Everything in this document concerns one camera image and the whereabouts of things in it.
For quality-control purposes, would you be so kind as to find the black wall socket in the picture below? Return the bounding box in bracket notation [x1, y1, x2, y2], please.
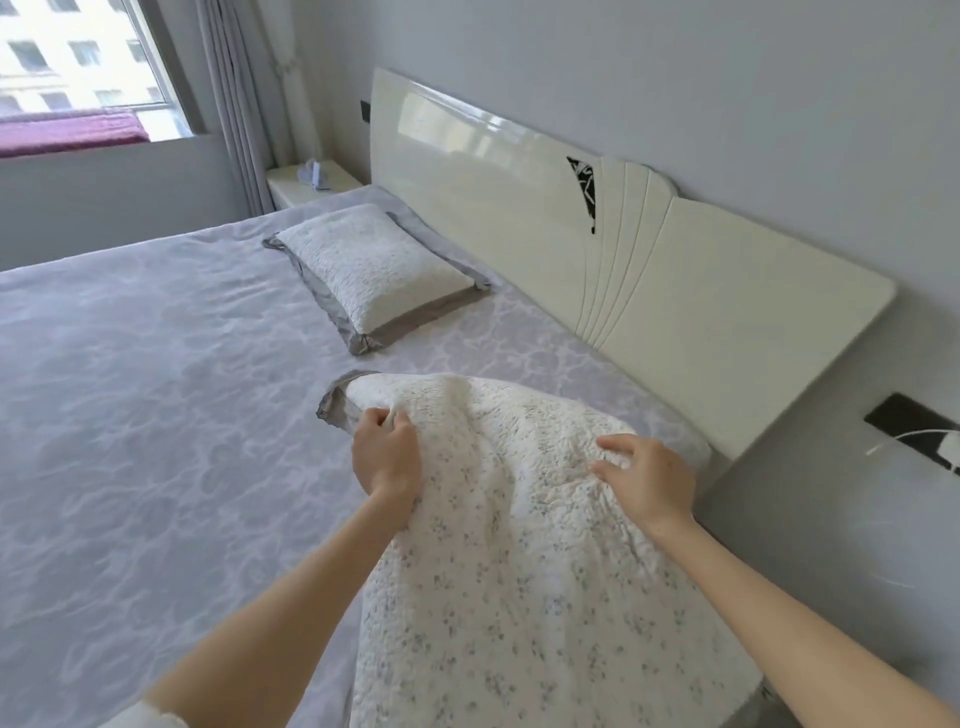
[865, 393, 960, 477]

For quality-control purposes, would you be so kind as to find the red plaid folded cloth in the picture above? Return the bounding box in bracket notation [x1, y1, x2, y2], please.
[0, 108, 152, 161]

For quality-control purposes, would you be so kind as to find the person's white shirt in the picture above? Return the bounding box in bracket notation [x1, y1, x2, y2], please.
[102, 700, 191, 728]

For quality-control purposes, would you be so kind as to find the white charger cable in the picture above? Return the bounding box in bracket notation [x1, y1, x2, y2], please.
[862, 427, 960, 464]

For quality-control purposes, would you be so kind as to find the person's left hand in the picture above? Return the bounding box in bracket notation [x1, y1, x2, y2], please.
[349, 405, 426, 527]

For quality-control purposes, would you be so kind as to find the white window sill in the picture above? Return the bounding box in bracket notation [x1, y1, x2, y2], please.
[0, 127, 204, 167]

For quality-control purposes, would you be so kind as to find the folded bedding on windowsill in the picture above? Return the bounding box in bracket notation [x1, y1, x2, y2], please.
[0, 0, 204, 144]

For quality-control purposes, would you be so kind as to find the cream nightstand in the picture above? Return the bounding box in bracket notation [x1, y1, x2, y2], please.
[267, 157, 365, 212]

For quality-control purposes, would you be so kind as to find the blue-grey cloth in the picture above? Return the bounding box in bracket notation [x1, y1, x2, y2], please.
[0, 183, 714, 728]

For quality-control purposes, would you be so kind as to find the person's left forearm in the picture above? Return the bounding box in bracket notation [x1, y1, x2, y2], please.
[142, 502, 414, 728]

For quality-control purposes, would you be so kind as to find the grey curtain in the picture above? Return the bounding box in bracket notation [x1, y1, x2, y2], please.
[195, 0, 324, 219]

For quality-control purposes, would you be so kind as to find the floral white pillow grey trim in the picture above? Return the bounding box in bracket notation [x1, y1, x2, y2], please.
[262, 202, 494, 357]
[315, 370, 767, 728]

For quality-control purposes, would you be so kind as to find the person's right hand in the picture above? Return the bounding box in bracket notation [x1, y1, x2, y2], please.
[589, 433, 699, 542]

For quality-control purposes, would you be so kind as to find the person's right forearm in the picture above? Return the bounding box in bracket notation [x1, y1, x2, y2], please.
[652, 517, 960, 728]

